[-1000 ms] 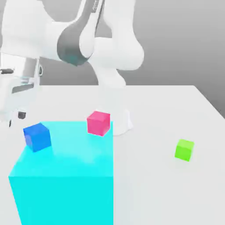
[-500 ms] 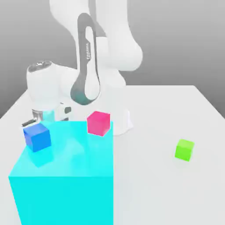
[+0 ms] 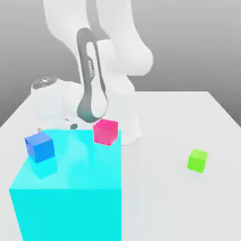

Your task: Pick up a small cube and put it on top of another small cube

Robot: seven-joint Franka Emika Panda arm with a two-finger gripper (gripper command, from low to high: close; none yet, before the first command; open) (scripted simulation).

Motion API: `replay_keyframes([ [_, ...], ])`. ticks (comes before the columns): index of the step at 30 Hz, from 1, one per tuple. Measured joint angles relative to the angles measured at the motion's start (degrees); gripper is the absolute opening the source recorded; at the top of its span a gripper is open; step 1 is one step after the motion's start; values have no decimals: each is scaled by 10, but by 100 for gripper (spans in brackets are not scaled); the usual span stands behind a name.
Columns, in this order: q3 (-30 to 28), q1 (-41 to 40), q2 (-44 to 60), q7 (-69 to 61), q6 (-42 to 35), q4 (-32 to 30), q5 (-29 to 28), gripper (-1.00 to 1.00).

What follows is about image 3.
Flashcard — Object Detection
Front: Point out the small blue cube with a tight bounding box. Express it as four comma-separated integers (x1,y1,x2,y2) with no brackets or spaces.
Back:
24,131,56,164

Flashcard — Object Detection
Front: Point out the small green cube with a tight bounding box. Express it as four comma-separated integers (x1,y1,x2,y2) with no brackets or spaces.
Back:
187,149,209,174

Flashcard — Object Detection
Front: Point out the small pink cube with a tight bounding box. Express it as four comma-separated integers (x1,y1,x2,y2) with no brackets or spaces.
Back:
93,119,119,147

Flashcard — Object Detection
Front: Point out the large cyan box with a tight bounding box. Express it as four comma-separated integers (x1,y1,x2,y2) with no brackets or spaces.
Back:
8,129,122,241

